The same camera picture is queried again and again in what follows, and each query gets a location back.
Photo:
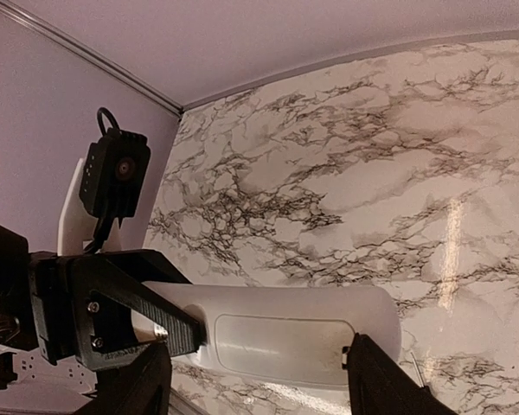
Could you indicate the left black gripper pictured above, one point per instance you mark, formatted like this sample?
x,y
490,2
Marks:
x,y
89,315

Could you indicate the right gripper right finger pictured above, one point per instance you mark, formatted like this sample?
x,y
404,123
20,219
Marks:
x,y
377,385

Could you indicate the yellow handled screwdriver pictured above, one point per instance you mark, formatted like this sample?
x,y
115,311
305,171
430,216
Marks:
x,y
417,370

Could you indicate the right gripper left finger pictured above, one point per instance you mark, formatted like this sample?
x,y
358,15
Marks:
x,y
142,387

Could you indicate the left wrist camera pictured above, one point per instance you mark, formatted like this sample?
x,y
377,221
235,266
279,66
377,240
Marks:
x,y
104,190

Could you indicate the white remote control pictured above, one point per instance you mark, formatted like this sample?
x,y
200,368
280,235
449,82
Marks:
x,y
285,335

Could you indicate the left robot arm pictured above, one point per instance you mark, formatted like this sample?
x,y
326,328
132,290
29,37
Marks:
x,y
17,325

